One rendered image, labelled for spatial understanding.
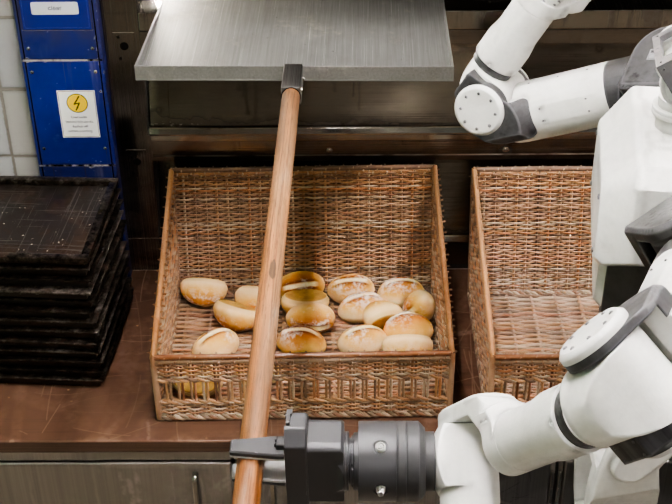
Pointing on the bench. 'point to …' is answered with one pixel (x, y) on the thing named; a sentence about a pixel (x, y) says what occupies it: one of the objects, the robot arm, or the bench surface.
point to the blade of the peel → (297, 40)
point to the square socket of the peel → (292, 78)
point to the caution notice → (78, 113)
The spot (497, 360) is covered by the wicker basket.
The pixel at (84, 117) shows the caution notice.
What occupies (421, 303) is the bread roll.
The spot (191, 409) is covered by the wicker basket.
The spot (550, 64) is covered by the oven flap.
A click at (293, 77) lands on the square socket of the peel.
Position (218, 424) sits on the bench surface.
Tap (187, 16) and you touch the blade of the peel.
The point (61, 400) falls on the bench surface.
